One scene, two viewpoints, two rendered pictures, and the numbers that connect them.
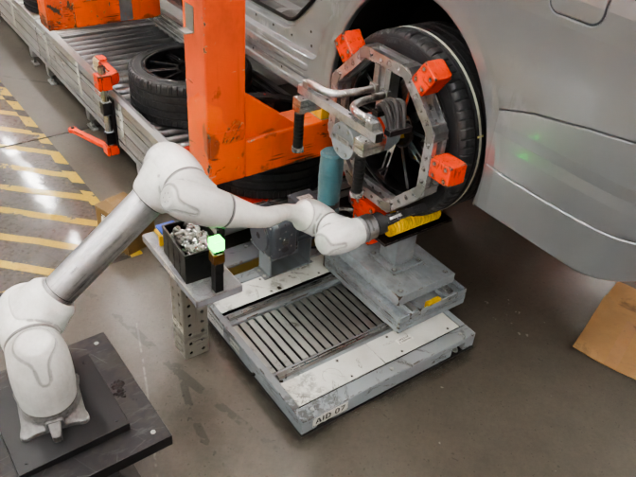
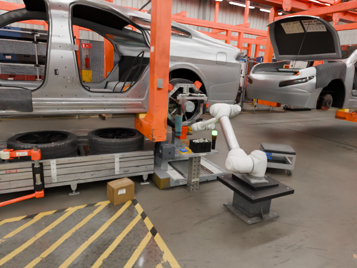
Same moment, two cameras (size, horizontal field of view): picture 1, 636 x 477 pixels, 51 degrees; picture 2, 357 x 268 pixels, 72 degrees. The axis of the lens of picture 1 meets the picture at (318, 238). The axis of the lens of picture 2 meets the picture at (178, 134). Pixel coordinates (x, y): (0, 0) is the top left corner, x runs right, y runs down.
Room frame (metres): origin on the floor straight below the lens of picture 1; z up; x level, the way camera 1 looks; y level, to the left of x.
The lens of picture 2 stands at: (1.54, 2.97, 1.27)
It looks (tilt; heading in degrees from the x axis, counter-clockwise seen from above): 14 degrees down; 281
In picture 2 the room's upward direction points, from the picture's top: 3 degrees clockwise
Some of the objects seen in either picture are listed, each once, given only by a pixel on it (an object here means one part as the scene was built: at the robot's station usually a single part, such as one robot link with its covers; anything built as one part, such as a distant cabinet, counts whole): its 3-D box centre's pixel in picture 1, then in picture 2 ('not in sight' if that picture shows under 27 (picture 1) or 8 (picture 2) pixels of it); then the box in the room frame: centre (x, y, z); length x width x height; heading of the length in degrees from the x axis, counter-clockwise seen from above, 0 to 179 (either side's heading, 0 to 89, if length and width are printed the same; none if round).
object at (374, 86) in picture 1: (342, 76); (181, 91); (2.12, -0.03, 1.03); 0.19 x 0.18 x 0.11; 128
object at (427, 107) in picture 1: (382, 130); (184, 105); (2.12, -0.19, 0.85); 0.54 x 0.07 x 0.54; 38
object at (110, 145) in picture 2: (265, 142); (116, 142); (2.84, 0.28, 0.39); 0.66 x 0.66 x 0.24
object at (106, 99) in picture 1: (107, 112); (37, 172); (3.20, 1.16, 0.30); 0.09 x 0.05 x 0.50; 38
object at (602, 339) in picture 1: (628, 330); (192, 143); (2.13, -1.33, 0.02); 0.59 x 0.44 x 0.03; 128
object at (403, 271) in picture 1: (398, 239); (176, 140); (2.22, -0.33, 0.32); 0.40 x 0.30 x 0.28; 38
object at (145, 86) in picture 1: (191, 83); (44, 147); (3.45, 0.76, 0.39); 0.66 x 0.66 x 0.24
